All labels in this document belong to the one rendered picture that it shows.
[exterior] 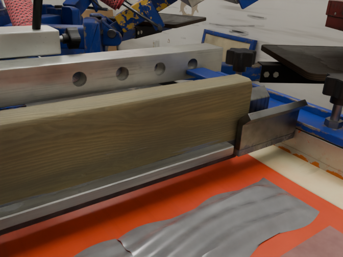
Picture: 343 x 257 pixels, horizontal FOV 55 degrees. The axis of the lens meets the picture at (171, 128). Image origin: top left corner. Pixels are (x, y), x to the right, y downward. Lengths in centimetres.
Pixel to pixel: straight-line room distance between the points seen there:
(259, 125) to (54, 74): 28
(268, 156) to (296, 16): 219
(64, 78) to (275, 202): 32
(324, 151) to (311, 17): 212
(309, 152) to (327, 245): 15
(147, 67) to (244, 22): 238
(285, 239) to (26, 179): 21
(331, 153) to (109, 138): 25
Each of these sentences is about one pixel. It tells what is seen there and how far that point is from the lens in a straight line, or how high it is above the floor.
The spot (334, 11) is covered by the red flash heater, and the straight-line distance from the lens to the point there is 133.
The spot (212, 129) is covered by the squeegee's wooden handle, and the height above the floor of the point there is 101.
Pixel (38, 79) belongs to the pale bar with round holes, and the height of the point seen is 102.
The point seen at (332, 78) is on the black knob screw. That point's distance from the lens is 41.
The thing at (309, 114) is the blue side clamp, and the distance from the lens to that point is 46.
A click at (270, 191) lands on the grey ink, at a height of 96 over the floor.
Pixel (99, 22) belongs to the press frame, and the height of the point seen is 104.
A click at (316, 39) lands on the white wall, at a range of 249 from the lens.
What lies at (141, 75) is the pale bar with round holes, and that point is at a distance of 54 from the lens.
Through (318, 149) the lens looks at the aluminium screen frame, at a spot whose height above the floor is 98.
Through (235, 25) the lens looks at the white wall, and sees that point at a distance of 296.
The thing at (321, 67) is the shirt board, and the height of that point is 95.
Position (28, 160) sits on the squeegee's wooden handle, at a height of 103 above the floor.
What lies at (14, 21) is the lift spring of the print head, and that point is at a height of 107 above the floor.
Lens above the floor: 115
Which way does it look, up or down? 24 degrees down
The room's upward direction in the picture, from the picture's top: 3 degrees clockwise
